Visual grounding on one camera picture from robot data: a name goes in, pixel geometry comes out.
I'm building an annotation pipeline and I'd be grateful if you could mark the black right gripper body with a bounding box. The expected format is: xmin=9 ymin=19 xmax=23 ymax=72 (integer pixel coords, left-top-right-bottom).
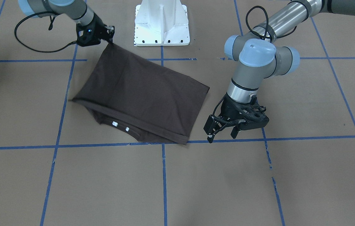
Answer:
xmin=76 ymin=15 xmax=115 ymax=47

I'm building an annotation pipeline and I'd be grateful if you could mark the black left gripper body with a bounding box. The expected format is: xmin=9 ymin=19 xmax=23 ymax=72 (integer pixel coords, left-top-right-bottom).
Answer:
xmin=203 ymin=94 xmax=270 ymax=134

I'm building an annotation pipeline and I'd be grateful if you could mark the dark brown t-shirt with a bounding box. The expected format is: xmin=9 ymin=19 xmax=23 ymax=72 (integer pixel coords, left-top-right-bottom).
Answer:
xmin=72 ymin=43 xmax=209 ymax=145

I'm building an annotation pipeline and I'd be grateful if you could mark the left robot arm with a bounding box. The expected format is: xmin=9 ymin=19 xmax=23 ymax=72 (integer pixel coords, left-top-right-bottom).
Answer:
xmin=204 ymin=0 xmax=355 ymax=143

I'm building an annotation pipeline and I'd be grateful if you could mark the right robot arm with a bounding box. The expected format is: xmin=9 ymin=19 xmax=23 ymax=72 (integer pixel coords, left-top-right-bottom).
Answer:
xmin=14 ymin=0 xmax=115 ymax=52

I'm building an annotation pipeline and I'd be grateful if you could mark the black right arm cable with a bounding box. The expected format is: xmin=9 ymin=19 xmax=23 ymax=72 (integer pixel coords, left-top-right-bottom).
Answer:
xmin=14 ymin=12 xmax=79 ymax=53

